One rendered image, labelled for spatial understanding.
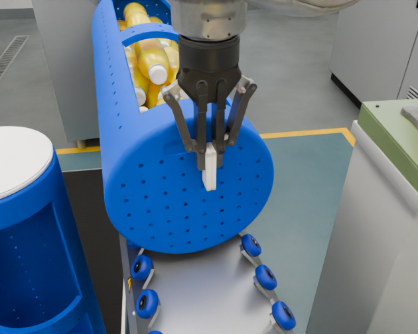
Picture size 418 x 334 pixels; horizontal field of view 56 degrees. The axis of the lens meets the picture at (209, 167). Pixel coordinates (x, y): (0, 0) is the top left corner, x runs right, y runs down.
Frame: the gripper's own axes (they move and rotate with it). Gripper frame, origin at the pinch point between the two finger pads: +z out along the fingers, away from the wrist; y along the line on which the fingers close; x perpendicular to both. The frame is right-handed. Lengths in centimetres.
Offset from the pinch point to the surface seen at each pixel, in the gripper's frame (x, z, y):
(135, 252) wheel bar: 6.7, 22.9, -12.9
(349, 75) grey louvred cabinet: 216, 95, 174
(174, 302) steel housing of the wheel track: -5.7, 23.3, -7.6
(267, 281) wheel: -8.9, 18.5, 7.5
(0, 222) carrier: 16.8, 18.5, -36.9
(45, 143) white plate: 33.7, 12.3, -28.4
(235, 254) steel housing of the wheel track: 1.7, 23.3, 5.8
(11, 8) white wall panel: 516, 100, -119
